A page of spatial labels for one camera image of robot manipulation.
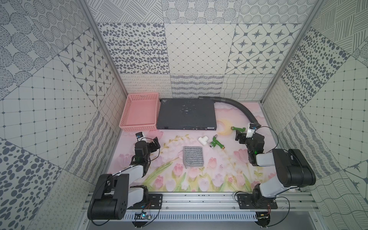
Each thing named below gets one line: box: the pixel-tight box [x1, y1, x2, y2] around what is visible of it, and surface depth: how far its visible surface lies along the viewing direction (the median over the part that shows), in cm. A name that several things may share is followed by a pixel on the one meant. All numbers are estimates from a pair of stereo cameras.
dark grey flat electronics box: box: [156, 97, 218, 131], surface depth 109 cm
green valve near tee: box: [209, 134, 226, 150], surface depth 96 cm
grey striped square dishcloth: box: [183, 146, 204, 169], surface depth 90 cm
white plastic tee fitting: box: [197, 135, 209, 147], surface depth 97 cm
